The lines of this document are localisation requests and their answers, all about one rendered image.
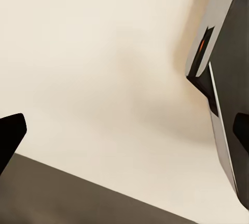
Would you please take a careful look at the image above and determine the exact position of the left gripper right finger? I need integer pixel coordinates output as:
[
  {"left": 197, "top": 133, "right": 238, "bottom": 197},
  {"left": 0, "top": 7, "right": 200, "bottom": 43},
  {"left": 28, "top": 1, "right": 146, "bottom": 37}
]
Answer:
[{"left": 232, "top": 112, "right": 249, "bottom": 155}]

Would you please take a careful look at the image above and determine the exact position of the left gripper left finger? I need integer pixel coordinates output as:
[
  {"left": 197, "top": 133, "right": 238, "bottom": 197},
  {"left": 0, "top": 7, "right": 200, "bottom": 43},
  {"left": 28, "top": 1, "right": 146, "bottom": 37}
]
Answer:
[{"left": 0, "top": 113, "right": 27, "bottom": 175}]

